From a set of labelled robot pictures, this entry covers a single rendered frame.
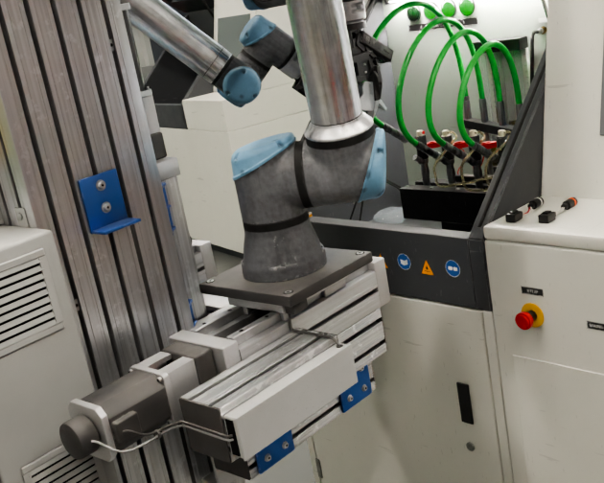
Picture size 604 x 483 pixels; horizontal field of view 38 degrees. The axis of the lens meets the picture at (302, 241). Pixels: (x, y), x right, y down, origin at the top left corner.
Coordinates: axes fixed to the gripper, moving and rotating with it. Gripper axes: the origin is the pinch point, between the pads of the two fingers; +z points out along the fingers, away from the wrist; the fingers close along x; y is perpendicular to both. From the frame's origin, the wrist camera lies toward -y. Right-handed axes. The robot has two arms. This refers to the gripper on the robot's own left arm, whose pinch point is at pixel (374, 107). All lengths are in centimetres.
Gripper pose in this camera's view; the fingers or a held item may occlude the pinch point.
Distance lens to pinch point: 205.7
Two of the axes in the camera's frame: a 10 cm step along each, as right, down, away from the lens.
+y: -4.2, 8.7, -2.7
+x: 4.6, -0.6, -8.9
